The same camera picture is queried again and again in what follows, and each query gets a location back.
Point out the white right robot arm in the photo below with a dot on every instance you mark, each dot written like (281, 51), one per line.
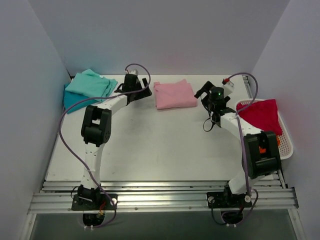
(254, 165)

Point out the pink t-shirt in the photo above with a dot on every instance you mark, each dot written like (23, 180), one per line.
(174, 95)

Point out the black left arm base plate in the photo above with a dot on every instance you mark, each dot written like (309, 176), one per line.
(101, 203)

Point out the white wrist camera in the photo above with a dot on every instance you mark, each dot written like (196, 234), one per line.
(133, 72)
(228, 87)

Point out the magenta t-shirt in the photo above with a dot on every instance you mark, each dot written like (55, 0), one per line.
(261, 114)

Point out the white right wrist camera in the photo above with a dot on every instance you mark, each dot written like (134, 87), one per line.
(228, 87)

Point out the aluminium rail frame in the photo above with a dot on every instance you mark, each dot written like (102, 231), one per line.
(155, 161)

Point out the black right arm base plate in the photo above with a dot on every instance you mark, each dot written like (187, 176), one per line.
(222, 200)

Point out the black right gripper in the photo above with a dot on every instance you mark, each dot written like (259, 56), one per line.
(204, 93)

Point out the mint green folded t-shirt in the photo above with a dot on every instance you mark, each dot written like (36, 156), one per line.
(91, 84)

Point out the orange t-shirt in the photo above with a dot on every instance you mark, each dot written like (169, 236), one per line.
(263, 150)

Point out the teal blue folded t-shirt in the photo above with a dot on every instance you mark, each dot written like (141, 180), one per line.
(69, 99)

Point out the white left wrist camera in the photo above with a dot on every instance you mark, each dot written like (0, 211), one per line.
(133, 72)

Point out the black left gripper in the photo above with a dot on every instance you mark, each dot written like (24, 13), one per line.
(141, 90)

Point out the white plastic basket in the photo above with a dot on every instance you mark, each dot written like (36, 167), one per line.
(286, 147)

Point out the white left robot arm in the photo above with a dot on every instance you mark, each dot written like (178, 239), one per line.
(96, 131)

